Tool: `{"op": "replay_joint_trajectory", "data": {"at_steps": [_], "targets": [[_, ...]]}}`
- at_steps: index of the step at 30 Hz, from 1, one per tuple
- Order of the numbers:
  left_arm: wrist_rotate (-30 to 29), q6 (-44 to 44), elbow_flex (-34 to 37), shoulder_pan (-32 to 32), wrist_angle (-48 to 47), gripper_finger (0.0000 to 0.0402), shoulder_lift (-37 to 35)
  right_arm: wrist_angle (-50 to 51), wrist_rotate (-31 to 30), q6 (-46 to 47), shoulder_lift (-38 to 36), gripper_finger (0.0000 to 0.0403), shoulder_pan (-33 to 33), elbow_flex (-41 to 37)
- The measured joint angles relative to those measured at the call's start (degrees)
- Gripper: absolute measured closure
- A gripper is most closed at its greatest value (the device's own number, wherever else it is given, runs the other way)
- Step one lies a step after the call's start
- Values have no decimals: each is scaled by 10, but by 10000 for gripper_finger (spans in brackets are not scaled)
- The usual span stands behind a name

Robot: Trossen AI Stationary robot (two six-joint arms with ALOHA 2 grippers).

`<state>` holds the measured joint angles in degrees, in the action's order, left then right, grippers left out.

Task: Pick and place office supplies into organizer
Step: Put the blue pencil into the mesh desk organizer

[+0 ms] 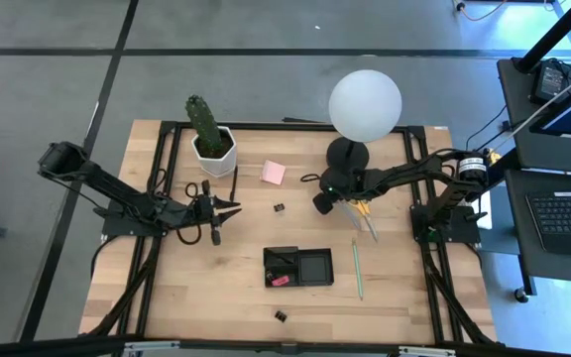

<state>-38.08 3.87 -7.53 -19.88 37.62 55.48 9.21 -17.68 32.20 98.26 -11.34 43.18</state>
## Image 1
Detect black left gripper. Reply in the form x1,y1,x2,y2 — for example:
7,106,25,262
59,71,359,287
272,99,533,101
184,179,243,247

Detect yellow handled scissors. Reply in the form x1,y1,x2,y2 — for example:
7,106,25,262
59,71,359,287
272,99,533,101
348,197,381,245

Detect black mesh desk organizer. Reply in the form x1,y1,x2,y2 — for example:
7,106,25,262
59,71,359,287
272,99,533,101
262,245,336,290

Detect black pen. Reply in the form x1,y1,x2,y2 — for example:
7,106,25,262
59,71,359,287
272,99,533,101
229,165,240,204

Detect blue pen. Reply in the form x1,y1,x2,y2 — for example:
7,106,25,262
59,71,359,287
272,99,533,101
337,200,363,232

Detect white hexagonal plant pot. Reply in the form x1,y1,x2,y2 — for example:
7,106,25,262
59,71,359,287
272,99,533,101
190,125,239,179

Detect pink sticky note pad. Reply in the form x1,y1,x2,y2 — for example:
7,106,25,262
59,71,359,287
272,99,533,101
259,159,287,186

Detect white globe lamp black base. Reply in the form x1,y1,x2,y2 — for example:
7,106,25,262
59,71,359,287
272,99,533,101
325,68,403,175

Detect green pencil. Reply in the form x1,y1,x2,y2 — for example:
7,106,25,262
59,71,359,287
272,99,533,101
350,236,365,302

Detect green cactus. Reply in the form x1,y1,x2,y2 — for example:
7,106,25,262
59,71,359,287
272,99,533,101
184,93,225,158

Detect black side desk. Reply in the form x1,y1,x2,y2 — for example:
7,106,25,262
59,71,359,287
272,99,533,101
496,57,571,297

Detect black laptop keyboard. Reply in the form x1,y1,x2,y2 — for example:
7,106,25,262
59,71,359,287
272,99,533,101
525,189,571,260

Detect black power adapter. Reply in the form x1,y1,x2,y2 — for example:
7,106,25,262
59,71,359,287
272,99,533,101
528,59,571,106

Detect black diagonal pole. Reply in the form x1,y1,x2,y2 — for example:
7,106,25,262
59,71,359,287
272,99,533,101
512,0,571,74

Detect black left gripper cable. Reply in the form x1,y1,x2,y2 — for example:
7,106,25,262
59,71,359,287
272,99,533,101
174,179,203,247

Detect black table frame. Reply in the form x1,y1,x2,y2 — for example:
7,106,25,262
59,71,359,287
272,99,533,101
79,120,503,348

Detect black floor cables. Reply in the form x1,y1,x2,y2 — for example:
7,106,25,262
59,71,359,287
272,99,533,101
456,103,514,155

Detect silver frame bracket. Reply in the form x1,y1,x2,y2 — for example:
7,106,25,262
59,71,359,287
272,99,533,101
398,345,458,357
123,340,181,357

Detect orange floor cable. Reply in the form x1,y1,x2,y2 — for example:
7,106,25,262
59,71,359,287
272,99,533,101
452,0,511,23

